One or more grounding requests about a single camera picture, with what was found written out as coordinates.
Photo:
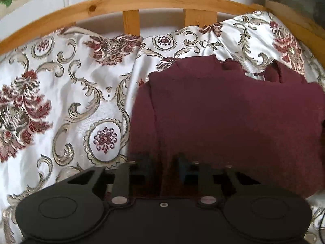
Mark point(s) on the floral satin bedspread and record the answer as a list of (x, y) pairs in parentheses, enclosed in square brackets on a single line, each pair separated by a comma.
[(76, 94)]

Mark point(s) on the maroon sweater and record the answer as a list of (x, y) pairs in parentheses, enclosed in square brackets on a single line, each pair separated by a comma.
[(228, 119)]

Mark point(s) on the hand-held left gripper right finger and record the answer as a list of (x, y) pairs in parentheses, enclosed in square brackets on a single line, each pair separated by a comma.
[(207, 180)]

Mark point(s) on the wooden bed headboard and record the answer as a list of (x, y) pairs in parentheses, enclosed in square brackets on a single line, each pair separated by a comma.
[(127, 2)]

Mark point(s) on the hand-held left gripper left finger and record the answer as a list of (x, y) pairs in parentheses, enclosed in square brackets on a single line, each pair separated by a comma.
[(124, 176)]

